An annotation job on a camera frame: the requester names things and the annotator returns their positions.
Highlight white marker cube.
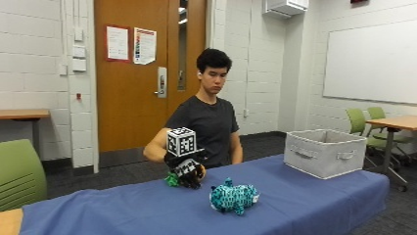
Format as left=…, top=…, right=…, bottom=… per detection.
left=166, top=126, right=199, bottom=158

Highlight white paper with red border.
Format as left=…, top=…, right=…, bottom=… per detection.
left=106, top=24, right=132, bottom=63

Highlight wooden door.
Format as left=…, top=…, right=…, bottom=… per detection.
left=94, top=0, right=209, bottom=154

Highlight teal striped soft toy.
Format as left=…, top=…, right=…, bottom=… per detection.
left=208, top=177, right=261, bottom=216

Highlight green chair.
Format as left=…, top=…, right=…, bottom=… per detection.
left=367, top=106, right=416, bottom=165
left=0, top=138, right=48, bottom=212
left=345, top=108, right=392, bottom=168

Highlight white wall unit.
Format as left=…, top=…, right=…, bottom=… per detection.
left=263, top=0, right=311, bottom=19

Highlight colourful paper notice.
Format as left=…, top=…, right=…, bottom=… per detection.
left=134, top=26, right=158, bottom=66

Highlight blue tablecloth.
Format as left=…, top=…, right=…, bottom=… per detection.
left=19, top=154, right=391, bottom=235

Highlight the person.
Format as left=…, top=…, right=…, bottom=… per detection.
left=143, top=48, right=245, bottom=170

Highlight whiteboard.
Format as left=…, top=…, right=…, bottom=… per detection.
left=323, top=20, right=417, bottom=106

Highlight white wall switch boxes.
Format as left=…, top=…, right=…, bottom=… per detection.
left=71, top=27, right=90, bottom=73

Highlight white fabric storage bin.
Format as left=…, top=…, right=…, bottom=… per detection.
left=283, top=128, right=369, bottom=181

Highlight wooden table with metal legs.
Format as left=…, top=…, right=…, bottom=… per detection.
left=365, top=115, right=417, bottom=193

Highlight green soft toy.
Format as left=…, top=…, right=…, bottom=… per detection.
left=164, top=171, right=182, bottom=188

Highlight metal door handle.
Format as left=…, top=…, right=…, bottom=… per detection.
left=152, top=66, right=168, bottom=99

